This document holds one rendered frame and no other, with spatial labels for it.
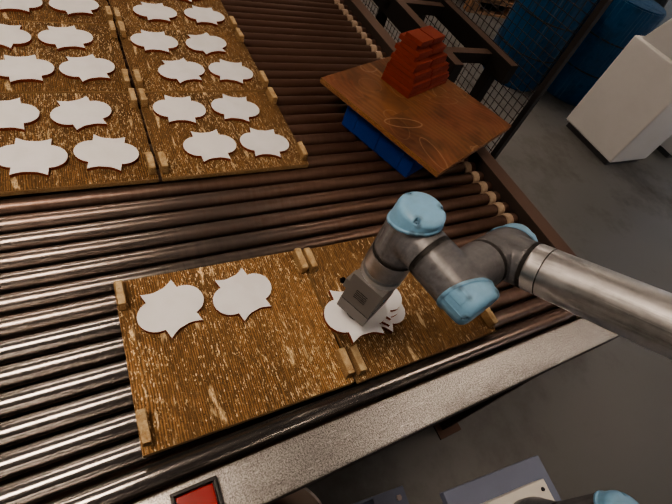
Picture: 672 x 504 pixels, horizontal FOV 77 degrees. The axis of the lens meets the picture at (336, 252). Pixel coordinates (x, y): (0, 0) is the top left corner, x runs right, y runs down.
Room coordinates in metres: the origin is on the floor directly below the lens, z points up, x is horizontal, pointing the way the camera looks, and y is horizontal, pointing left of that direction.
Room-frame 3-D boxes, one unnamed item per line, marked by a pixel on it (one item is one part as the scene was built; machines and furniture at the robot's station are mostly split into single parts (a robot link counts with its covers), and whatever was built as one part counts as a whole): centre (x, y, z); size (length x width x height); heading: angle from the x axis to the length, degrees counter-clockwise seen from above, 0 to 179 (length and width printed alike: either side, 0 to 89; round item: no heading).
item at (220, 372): (0.39, 0.12, 0.93); 0.41 x 0.35 x 0.02; 133
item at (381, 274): (0.47, -0.09, 1.24); 0.08 x 0.08 x 0.05
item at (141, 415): (0.16, 0.17, 0.95); 0.06 x 0.02 x 0.03; 43
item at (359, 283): (0.48, -0.08, 1.17); 0.10 x 0.09 x 0.16; 70
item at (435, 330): (0.67, -0.18, 0.93); 0.41 x 0.35 x 0.02; 134
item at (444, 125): (1.38, -0.05, 1.03); 0.50 x 0.50 x 0.02; 66
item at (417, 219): (0.47, -0.09, 1.32); 0.09 x 0.08 x 0.11; 57
